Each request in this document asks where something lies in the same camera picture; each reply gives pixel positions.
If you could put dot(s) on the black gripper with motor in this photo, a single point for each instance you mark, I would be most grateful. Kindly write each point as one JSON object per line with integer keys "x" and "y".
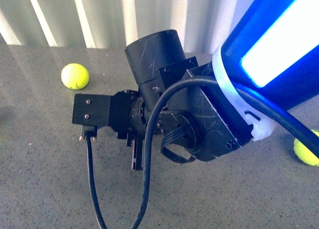
{"x": 197, "y": 122}

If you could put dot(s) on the blue and white robot arm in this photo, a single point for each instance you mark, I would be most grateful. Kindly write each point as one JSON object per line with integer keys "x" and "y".
{"x": 267, "y": 65}

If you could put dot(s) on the far left tennis ball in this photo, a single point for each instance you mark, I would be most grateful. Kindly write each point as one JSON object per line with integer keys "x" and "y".
{"x": 75, "y": 76}

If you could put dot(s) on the far right tennis ball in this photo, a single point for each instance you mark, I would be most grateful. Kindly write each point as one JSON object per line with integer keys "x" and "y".
{"x": 304, "y": 154}

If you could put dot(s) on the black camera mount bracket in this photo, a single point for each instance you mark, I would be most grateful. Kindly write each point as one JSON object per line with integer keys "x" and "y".
{"x": 91, "y": 110}

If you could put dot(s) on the tennis ball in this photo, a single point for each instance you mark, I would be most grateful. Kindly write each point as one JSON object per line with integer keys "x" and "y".
{"x": 75, "y": 76}
{"x": 304, "y": 154}

